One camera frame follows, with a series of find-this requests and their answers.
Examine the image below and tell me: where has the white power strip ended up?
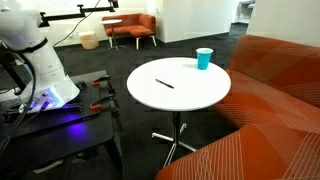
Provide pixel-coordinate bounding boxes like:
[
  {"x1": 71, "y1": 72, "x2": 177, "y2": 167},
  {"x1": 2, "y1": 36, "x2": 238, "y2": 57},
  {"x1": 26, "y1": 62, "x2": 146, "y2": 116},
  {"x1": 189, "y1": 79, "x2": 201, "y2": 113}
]
[{"x1": 32, "y1": 159, "x2": 64, "y2": 175}]

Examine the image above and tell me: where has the small round white side table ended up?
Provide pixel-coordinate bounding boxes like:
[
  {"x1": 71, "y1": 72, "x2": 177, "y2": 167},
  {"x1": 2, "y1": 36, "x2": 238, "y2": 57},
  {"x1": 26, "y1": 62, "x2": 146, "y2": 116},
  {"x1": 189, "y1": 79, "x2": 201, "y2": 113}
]
[{"x1": 99, "y1": 19, "x2": 126, "y2": 52}]

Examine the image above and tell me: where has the orange sofa with white legs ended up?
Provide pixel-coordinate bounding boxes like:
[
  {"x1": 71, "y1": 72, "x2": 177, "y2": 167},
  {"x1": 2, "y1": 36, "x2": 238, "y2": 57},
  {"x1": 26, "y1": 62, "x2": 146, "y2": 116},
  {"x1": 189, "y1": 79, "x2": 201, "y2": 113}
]
[{"x1": 101, "y1": 13, "x2": 158, "y2": 50}]

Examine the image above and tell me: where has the beige round ottoman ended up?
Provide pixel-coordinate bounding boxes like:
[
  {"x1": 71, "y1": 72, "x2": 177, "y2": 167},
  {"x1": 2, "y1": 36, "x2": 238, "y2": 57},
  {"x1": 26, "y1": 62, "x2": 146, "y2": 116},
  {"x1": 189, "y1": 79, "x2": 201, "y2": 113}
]
[{"x1": 78, "y1": 30, "x2": 100, "y2": 51}]

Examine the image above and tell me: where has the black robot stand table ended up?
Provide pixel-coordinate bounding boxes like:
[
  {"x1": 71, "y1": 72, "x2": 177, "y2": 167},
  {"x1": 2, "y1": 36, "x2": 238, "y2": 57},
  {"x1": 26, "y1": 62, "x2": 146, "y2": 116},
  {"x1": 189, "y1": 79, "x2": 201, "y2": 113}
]
[{"x1": 0, "y1": 69, "x2": 126, "y2": 180}]

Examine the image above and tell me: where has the blue plastic cup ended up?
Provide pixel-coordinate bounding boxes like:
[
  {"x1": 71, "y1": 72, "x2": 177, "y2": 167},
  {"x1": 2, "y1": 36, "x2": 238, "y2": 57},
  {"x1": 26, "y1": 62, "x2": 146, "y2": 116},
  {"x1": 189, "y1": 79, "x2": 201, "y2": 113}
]
[{"x1": 195, "y1": 47, "x2": 214, "y2": 71}]

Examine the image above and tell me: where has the orange-handled black clamp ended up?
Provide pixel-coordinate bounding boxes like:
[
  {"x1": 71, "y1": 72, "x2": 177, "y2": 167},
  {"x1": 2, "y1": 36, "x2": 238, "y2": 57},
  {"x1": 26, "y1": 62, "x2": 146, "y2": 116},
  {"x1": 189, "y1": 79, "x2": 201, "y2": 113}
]
[
  {"x1": 90, "y1": 75, "x2": 116, "y2": 96},
  {"x1": 89, "y1": 93, "x2": 122, "y2": 118}
]

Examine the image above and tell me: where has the large orange patterned sofa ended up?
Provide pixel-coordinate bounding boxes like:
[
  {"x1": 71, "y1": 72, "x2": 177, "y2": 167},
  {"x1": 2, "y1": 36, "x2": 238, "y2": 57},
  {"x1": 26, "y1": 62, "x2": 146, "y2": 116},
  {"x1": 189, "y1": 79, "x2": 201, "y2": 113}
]
[{"x1": 154, "y1": 34, "x2": 320, "y2": 180}]

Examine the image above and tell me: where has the thin black hanging cable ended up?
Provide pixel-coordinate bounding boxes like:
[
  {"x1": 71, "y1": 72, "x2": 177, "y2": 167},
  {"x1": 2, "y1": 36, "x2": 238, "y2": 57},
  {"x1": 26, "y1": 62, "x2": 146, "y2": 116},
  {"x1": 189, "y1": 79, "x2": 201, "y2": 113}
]
[{"x1": 53, "y1": 0, "x2": 102, "y2": 48}]

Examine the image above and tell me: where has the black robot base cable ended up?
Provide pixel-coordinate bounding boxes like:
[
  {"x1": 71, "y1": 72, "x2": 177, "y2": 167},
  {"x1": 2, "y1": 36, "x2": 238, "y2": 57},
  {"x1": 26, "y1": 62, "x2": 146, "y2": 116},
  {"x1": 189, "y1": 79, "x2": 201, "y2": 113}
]
[{"x1": 0, "y1": 49, "x2": 38, "y2": 155}]

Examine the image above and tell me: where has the black mounting plate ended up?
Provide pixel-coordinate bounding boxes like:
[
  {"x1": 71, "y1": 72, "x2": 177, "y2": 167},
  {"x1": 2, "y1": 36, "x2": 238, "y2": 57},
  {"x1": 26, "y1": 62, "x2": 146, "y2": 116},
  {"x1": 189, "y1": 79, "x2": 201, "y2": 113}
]
[{"x1": 0, "y1": 78, "x2": 113, "y2": 134}]

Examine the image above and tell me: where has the black pen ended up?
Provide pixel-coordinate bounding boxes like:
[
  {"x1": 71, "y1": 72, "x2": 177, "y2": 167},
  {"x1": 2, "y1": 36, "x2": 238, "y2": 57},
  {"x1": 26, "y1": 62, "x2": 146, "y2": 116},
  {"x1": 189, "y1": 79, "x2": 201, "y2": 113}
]
[{"x1": 154, "y1": 78, "x2": 175, "y2": 90}]

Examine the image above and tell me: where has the round white pedestal table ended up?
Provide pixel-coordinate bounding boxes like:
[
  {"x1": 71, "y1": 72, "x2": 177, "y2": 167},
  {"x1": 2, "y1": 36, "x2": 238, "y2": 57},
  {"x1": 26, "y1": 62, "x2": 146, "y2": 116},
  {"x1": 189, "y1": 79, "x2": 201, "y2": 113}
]
[{"x1": 126, "y1": 57, "x2": 232, "y2": 168}]

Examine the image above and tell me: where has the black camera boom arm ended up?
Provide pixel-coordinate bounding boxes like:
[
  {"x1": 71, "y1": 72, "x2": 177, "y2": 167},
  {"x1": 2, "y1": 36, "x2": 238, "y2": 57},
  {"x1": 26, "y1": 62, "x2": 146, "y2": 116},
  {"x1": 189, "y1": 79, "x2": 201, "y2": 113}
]
[{"x1": 39, "y1": 0, "x2": 120, "y2": 28}]

